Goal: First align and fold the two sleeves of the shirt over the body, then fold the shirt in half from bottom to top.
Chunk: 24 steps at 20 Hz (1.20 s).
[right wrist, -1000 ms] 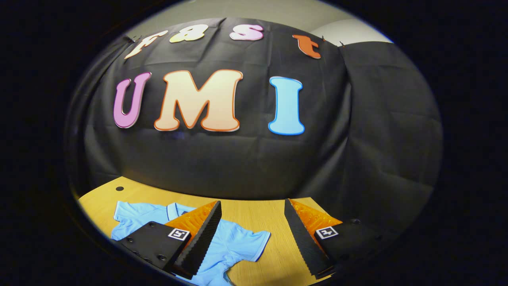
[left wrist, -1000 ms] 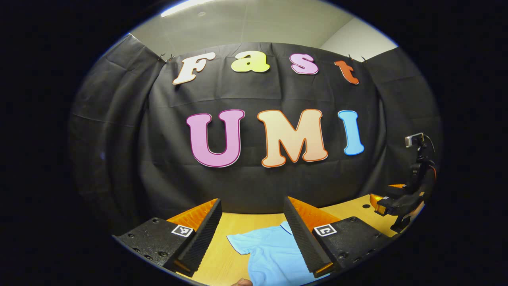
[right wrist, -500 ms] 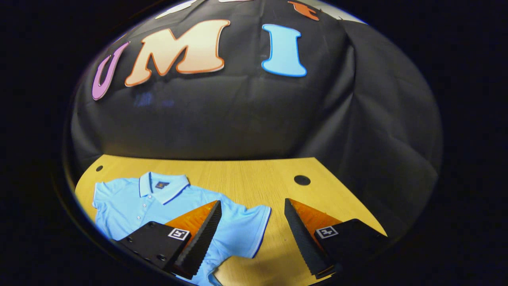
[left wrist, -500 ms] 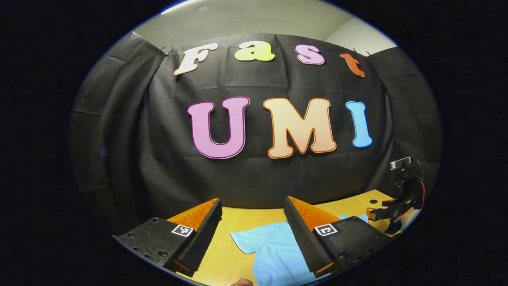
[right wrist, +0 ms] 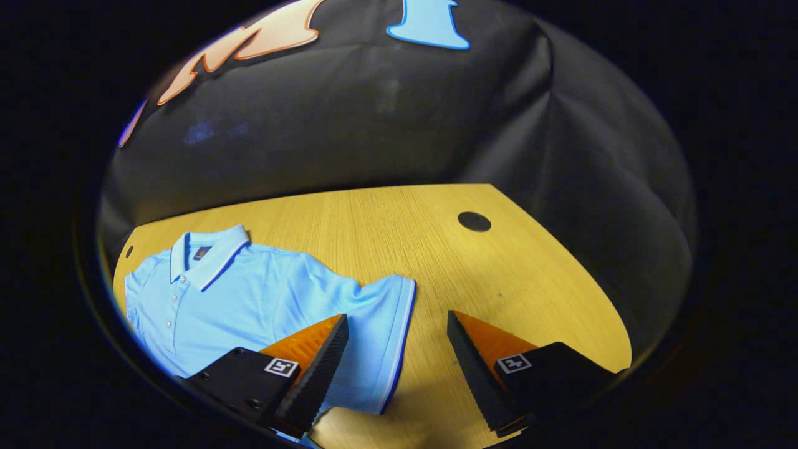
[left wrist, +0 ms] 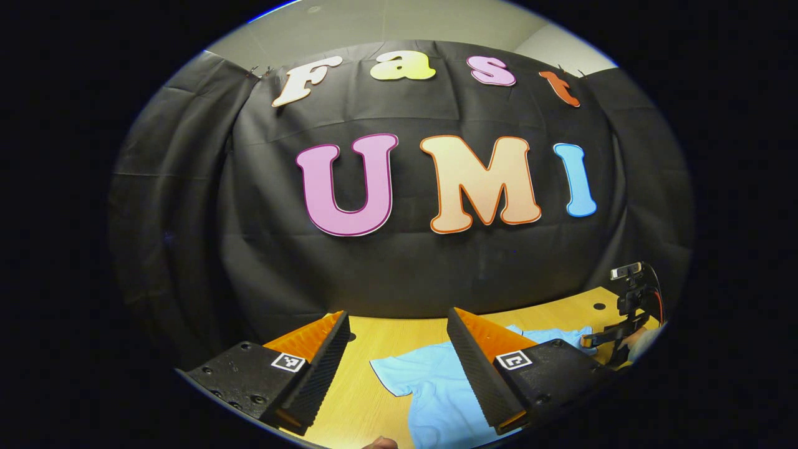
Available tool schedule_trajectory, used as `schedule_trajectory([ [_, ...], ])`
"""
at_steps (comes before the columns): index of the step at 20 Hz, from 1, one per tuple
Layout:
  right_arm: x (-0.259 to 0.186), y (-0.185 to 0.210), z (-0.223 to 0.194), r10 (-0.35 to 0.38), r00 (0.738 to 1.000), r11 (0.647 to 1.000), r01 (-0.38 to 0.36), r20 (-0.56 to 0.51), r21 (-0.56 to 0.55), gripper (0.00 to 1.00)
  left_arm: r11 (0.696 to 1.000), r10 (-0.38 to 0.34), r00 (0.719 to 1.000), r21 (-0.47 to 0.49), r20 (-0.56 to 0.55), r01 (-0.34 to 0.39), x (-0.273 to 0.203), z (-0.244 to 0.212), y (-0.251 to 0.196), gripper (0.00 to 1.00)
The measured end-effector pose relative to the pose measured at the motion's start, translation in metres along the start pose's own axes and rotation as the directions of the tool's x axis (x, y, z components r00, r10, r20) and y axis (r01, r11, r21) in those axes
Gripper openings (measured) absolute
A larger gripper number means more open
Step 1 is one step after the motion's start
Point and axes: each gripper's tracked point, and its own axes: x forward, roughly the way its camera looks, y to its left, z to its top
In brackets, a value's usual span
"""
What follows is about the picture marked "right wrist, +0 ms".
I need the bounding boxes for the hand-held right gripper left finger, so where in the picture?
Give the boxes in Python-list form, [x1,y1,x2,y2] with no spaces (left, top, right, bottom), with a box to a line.
[175,314,349,440]

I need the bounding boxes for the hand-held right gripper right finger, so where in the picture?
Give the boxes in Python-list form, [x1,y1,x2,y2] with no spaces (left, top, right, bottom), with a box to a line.
[447,311,619,437]

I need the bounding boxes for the light blue T-shirt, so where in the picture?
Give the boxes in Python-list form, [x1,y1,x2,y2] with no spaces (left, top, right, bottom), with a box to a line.
[125,224,417,448]

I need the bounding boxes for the black backdrop cloth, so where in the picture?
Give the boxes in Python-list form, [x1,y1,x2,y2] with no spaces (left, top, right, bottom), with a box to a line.
[100,0,697,369]

